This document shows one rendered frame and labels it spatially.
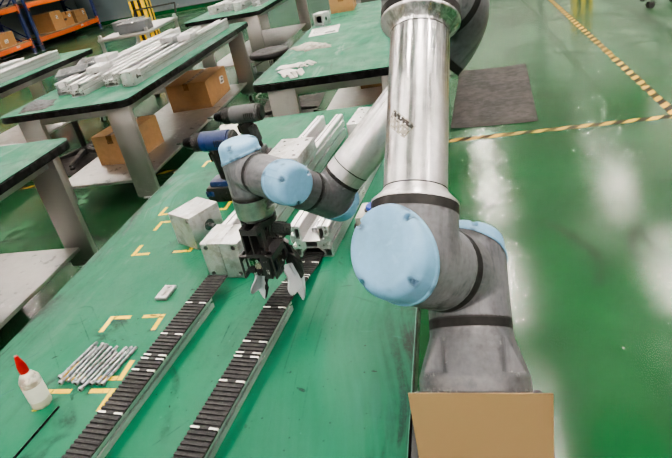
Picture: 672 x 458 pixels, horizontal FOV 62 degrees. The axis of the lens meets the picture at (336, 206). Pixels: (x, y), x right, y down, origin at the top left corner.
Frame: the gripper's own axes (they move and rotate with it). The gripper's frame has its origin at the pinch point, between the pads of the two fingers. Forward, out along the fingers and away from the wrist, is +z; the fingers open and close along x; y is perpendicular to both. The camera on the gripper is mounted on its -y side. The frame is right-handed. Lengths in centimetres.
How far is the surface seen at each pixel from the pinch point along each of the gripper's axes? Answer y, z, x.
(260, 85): -185, 4, -87
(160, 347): 18.7, -0.3, -19.0
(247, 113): -73, -17, -38
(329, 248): -18.3, 0.8, 4.3
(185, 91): -339, 42, -238
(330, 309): 1.2, 3.1, 10.1
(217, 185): -49, -2, -41
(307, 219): -24.0, -3.9, -2.2
